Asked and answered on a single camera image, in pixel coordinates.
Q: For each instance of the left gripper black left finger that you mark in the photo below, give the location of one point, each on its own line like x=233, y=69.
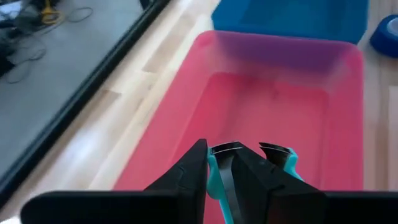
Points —
x=189, y=180

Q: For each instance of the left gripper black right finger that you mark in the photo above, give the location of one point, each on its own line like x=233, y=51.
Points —
x=273, y=199

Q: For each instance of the teal staple remover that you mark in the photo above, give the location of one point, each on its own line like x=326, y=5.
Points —
x=214, y=183

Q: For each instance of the blue tape roll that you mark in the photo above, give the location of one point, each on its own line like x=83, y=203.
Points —
x=382, y=40

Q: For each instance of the pink plastic bin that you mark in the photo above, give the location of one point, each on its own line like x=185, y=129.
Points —
x=264, y=109

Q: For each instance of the teal plastic bin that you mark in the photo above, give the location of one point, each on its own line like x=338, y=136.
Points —
x=295, y=18

